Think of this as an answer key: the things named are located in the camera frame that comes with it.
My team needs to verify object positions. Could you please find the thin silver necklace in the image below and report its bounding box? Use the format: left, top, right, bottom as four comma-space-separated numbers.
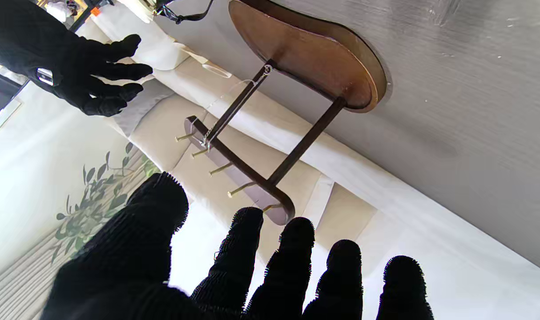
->
191, 64, 274, 149

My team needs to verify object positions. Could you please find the grey cushion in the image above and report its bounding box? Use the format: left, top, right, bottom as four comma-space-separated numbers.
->
114, 79, 175, 136

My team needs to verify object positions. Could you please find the black strap with clip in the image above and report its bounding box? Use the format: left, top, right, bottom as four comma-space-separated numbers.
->
153, 0, 215, 25

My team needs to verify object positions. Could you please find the beige curtain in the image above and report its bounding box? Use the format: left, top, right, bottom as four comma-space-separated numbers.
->
0, 147, 164, 320

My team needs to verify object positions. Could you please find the dark green leafy plant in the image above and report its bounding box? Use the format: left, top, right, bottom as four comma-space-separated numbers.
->
51, 142, 160, 264

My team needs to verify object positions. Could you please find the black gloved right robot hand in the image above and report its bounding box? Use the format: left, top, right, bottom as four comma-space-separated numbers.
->
0, 0, 153, 117

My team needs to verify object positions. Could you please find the dark wooden jewelry stand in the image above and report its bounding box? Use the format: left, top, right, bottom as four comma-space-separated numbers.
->
176, 0, 387, 226

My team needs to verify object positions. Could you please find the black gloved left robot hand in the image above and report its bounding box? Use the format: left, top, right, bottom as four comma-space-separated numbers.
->
41, 172, 434, 320

